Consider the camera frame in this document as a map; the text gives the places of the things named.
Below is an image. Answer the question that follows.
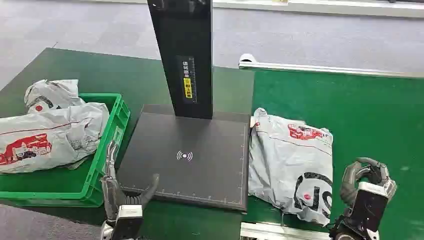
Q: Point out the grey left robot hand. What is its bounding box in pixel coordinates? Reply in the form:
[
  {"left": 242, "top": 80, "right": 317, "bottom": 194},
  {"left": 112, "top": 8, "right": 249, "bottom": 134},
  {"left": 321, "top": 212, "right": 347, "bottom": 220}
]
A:
[{"left": 100, "top": 140, "right": 160, "bottom": 222}]

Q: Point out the long aluminium conveyor rail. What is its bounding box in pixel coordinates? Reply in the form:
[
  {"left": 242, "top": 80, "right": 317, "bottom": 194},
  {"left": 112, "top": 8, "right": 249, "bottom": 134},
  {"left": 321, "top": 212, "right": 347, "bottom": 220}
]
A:
[{"left": 238, "top": 53, "right": 424, "bottom": 80}]

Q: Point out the black scanner stand with column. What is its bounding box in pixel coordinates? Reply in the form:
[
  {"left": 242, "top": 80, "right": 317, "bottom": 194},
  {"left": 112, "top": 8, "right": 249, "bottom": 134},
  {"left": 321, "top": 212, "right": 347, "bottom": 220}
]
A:
[{"left": 115, "top": 0, "right": 251, "bottom": 213}]

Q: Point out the small crumpled grey parcel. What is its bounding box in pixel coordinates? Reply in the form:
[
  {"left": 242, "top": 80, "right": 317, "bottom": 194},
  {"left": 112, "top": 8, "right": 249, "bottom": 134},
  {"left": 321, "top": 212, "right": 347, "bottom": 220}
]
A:
[{"left": 23, "top": 78, "right": 87, "bottom": 116}]

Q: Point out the white floor strip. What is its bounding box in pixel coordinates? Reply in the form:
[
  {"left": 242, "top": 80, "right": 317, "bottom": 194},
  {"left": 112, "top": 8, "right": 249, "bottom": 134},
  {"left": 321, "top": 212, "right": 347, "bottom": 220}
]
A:
[{"left": 211, "top": 0, "right": 424, "bottom": 19}]

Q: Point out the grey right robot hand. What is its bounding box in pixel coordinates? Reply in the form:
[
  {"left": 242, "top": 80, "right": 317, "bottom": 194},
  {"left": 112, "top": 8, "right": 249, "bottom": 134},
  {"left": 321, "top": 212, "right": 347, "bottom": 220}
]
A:
[{"left": 339, "top": 157, "right": 391, "bottom": 208}]

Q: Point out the grey parcel with black print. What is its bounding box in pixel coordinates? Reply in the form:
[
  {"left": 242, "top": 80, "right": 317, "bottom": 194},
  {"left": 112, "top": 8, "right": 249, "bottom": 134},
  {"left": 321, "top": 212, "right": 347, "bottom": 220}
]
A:
[{"left": 247, "top": 107, "right": 335, "bottom": 227}]

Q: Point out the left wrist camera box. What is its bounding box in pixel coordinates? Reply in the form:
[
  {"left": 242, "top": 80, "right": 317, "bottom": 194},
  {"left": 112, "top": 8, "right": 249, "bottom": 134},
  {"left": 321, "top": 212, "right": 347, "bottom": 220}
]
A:
[{"left": 110, "top": 204, "right": 144, "bottom": 240}]

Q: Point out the green plastic crate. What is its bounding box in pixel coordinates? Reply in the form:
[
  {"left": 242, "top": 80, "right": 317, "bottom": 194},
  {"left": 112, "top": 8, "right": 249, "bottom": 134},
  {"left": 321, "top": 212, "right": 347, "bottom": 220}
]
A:
[{"left": 0, "top": 93, "right": 131, "bottom": 209}]

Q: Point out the green conveyor belt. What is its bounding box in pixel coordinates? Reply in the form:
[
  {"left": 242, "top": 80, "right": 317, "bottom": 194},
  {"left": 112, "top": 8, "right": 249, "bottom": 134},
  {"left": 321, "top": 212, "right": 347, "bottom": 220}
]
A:
[{"left": 243, "top": 67, "right": 424, "bottom": 240}]

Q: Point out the short aluminium conveyor rail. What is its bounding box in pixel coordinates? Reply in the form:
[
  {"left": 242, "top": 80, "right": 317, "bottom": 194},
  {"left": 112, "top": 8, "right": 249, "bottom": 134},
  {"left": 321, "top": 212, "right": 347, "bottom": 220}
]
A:
[{"left": 239, "top": 221, "right": 333, "bottom": 240}]

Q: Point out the large grey red-print parcel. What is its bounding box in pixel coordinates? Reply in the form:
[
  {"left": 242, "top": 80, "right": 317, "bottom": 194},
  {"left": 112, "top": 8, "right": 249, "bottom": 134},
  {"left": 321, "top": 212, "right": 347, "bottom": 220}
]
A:
[{"left": 0, "top": 102, "right": 111, "bottom": 175}]

